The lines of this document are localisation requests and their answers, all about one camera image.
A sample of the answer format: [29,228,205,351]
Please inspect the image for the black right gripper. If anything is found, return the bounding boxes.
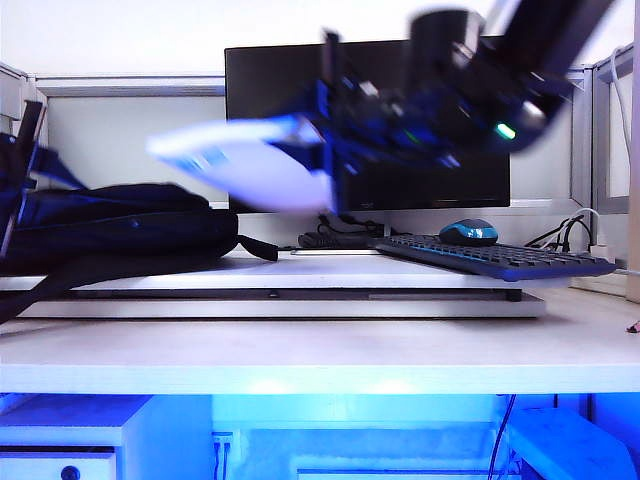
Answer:
[269,28,501,214]

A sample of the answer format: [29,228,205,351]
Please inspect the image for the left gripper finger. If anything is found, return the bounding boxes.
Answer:
[0,99,49,261]

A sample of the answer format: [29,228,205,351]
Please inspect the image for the white paperback book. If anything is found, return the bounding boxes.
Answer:
[145,113,335,214]

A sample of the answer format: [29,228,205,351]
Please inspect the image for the dark blue backpack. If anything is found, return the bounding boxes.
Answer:
[0,132,281,326]

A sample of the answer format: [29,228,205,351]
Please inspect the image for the white desk riser board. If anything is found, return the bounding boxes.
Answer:
[0,248,571,321]

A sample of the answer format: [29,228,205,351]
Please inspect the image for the white box under desk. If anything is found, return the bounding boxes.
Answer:
[504,405,637,480]

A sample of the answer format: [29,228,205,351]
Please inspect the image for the black monitor stand base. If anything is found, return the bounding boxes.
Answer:
[298,212,396,250]

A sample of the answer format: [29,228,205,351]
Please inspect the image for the black computer monitor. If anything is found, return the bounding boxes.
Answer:
[224,34,512,214]

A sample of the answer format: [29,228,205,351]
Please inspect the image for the blue and black mouse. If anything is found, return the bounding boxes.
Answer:
[438,218,500,247]

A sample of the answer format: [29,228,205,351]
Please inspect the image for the black and blue keyboard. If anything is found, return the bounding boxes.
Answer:
[372,233,619,281]

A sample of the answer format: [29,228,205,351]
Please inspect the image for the white drawer cabinet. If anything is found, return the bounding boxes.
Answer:
[0,394,154,480]

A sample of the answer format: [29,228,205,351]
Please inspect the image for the grey partition frame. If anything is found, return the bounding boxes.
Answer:
[0,62,640,216]

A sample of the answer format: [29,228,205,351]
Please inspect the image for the black cable bundle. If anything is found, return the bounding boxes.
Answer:
[524,213,601,253]

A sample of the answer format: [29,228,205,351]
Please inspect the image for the white cable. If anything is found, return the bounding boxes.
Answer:
[609,44,640,201]

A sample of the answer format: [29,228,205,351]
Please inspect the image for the thin dark hanging cable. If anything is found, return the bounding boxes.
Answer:
[488,393,518,480]

